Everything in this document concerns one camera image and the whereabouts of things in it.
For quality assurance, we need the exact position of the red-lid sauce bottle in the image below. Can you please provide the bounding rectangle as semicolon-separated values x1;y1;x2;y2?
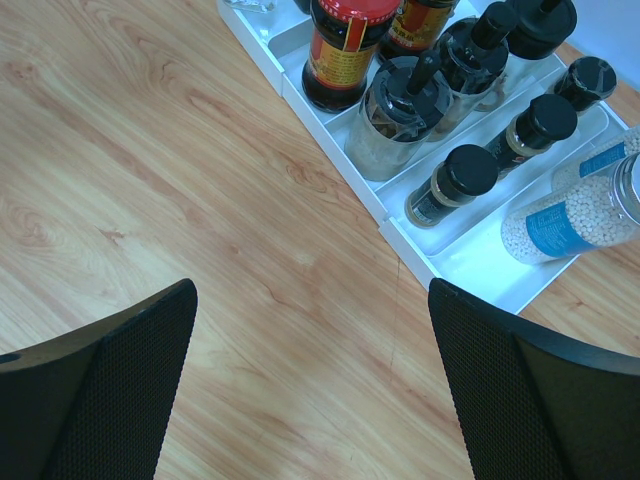
301;0;400;113

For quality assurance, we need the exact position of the silver-lid salt shaker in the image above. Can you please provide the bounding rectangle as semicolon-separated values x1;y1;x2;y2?
551;126;639;191
501;154;639;264

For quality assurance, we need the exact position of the small dark spice jar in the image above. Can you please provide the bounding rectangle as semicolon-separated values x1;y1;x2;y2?
485;94;578;180

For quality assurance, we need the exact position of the red-lid sauce jar front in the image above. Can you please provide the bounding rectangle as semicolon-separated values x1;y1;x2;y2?
377;0;458;63

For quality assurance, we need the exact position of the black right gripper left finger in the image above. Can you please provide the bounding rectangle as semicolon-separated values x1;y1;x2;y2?
1;279;198;479

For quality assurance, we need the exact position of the silver-top pepper grinder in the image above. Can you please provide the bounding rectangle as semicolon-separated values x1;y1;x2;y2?
547;56;617;116

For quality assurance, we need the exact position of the small black-cap spice jar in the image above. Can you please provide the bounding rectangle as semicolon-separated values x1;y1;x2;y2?
405;144;499;228

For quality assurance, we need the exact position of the glass jar with brown lumps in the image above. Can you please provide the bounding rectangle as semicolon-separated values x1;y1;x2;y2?
428;1;518;142

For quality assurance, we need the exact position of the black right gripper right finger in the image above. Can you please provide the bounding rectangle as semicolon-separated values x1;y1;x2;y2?
428;278;639;479

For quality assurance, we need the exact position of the white divided organizer tray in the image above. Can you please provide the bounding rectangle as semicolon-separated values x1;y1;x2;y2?
218;1;627;313

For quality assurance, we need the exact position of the black-lid glass condiment jar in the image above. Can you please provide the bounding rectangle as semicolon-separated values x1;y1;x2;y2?
475;0;577;112

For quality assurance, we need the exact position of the glass jar with white granules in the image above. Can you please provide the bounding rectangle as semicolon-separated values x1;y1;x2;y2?
344;50;452;182

